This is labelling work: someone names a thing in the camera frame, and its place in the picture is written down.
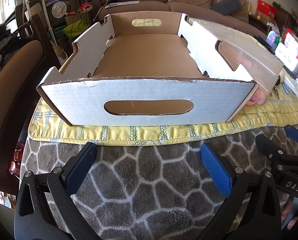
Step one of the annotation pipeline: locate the round printed tin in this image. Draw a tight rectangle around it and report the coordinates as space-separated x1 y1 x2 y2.
52 1 71 18

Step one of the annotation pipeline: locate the green bag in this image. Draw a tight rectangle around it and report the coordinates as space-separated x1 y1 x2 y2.
63 20 92 40

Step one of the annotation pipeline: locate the red shiny object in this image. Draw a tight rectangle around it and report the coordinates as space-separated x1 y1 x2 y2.
9 142 25 178

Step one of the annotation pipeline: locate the white tissue packet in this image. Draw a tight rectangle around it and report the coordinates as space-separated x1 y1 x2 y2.
274 42 298 72

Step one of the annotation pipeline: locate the white pipe stand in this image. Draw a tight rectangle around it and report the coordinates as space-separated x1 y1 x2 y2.
24 0 61 47

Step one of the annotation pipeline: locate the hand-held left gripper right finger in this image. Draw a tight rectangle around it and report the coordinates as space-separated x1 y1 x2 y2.
200 143 282 240

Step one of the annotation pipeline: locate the brown upholstered chair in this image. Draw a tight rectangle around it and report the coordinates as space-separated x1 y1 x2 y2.
0 14 57 195

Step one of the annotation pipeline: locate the white cardboard box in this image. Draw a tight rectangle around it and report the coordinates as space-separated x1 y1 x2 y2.
37 12 260 127

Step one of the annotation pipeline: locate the yellow plaid cloth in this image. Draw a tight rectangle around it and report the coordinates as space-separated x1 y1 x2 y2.
28 19 298 147

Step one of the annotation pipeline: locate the grey cushion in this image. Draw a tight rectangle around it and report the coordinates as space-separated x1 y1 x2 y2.
211 0 242 15

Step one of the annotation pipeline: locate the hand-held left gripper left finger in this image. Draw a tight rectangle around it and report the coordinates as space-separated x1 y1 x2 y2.
14 142 102 240

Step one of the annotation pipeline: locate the brown sofa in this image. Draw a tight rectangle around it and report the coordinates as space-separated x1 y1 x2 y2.
106 0 267 39

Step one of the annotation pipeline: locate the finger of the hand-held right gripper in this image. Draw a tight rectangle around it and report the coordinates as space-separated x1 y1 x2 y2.
255 134 298 178
283 125 298 145

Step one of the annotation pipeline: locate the red white packet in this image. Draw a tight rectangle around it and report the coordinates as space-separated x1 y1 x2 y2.
284 27 298 64

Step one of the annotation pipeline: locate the red box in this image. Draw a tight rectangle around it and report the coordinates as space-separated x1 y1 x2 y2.
255 0 277 22

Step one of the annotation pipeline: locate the purple plastic container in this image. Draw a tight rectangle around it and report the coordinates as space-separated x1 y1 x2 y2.
266 30 281 51

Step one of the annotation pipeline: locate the grey patterned blanket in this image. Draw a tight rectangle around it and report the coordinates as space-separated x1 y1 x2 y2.
8 125 298 240

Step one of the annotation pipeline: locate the person's leg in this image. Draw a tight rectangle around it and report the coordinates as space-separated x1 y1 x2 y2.
281 197 298 221

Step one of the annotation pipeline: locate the white paper sheet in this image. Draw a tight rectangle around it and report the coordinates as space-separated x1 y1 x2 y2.
105 0 141 8

